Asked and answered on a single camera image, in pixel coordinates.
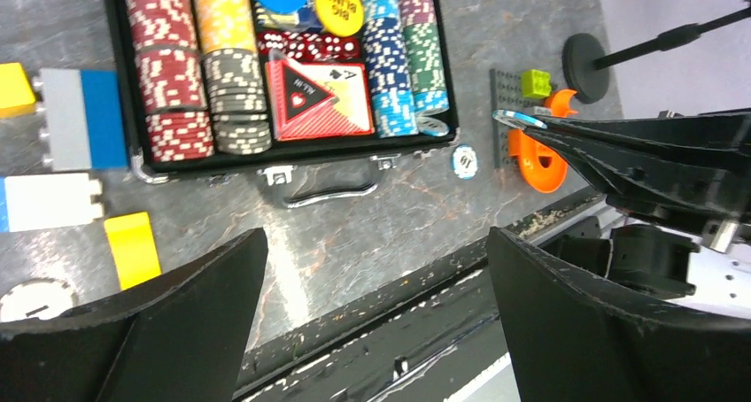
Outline blue playing card deck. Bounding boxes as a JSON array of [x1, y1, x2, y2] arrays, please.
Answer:
[[254, 2, 323, 33]]

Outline grey lego plate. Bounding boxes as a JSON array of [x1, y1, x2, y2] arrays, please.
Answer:
[[490, 68, 544, 170]]

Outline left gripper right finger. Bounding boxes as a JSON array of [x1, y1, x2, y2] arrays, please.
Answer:
[[486, 228, 750, 401]]

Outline red playing card deck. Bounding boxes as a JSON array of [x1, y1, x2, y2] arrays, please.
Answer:
[[265, 59, 375, 142]]

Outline black poker case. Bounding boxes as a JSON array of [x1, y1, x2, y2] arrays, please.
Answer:
[[105, 0, 459, 209]]

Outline red dice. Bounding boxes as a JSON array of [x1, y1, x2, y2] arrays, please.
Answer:
[[257, 30, 360, 62]]

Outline orange curved track piece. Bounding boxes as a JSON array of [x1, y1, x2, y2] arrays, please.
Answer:
[[508, 89, 578, 194]]

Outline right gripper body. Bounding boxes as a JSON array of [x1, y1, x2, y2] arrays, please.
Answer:
[[551, 196, 750, 300]]

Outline lime lego brick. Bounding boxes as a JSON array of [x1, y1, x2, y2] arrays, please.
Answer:
[[521, 69, 552, 99]]

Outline grey poker chip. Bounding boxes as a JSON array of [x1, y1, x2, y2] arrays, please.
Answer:
[[1, 278, 79, 322]]

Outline red chip row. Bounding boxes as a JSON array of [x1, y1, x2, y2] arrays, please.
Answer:
[[124, 0, 214, 162]]

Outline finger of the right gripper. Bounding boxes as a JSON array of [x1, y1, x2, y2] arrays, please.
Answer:
[[524, 110, 750, 212]]

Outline yellow chip row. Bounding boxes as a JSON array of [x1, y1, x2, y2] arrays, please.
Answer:
[[192, 0, 272, 156]]

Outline yellow small block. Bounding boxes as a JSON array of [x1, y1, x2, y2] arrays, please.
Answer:
[[1, 63, 36, 119]]

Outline blue chip row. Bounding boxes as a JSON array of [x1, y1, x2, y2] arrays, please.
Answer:
[[361, 0, 418, 138]]

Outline green purple chip row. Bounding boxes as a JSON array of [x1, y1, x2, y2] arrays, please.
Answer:
[[398, 0, 450, 116]]

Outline yellow round button chip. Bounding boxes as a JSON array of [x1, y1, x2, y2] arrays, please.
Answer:
[[314, 0, 364, 37]]

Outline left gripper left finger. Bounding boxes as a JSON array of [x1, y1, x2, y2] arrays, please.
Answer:
[[1, 228, 268, 401]]

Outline blue grey block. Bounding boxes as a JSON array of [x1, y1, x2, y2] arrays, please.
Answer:
[[32, 68, 128, 172]]

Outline white blue block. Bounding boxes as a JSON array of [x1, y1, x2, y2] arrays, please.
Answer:
[[1, 173, 105, 233]]

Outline blue microphone on stand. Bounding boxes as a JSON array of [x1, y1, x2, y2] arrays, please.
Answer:
[[562, 0, 750, 111]]

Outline yellow long block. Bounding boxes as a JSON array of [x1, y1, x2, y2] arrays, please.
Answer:
[[104, 212, 162, 290]]

